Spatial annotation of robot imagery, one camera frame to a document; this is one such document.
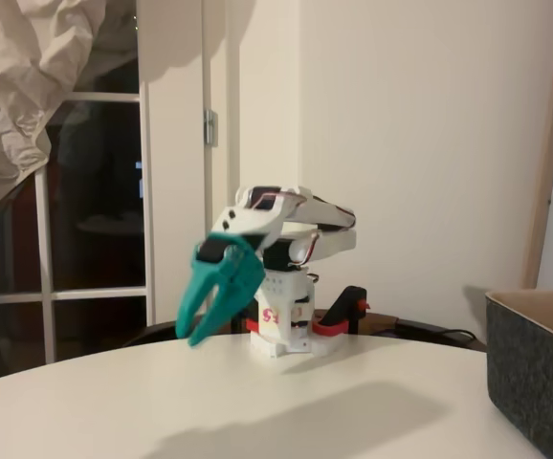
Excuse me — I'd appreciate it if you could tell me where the black power cable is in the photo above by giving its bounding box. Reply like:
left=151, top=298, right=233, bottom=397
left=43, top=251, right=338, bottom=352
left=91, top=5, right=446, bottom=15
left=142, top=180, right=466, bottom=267
left=371, top=320, right=488, bottom=353

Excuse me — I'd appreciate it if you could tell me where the beige crumpled curtain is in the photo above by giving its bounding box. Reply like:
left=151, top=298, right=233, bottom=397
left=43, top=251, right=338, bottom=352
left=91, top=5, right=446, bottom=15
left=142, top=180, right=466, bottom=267
left=0, top=0, right=140, bottom=262

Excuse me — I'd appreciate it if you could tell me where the metal door hinge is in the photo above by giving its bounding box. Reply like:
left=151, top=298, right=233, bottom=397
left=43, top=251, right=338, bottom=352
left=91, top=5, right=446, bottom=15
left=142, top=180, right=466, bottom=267
left=203, top=108, right=219, bottom=146

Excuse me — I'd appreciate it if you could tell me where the black and red clamp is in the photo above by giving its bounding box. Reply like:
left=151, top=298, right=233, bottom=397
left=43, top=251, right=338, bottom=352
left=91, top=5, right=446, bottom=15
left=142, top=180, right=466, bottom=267
left=230, top=310, right=260, bottom=336
left=312, top=285, right=371, bottom=339

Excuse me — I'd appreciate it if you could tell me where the red white black servo wire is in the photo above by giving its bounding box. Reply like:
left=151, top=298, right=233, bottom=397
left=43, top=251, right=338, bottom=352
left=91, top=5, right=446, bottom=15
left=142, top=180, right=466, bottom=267
left=252, top=188, right=357, bottom=226

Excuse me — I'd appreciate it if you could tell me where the light wood framed panel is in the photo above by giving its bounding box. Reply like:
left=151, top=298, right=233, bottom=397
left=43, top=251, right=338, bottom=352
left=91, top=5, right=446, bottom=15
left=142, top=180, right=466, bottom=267
left=520, top=0, right=553, bottom=291

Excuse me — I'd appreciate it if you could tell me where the dark brown wooden chair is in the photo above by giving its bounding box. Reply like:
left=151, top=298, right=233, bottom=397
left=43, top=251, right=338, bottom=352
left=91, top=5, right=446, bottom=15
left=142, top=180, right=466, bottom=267
left=122, top=310, right=487, bottom=355

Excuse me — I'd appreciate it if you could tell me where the grey felt box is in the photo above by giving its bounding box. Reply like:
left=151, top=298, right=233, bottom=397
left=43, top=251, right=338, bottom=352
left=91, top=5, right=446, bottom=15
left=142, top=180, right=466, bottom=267
left=485, top=288, right=553, bottom=459

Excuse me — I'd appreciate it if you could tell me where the white glazed door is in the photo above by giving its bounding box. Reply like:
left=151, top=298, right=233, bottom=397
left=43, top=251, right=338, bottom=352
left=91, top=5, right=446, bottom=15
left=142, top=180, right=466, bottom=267
left=0, top=0, right=206, bottom=386

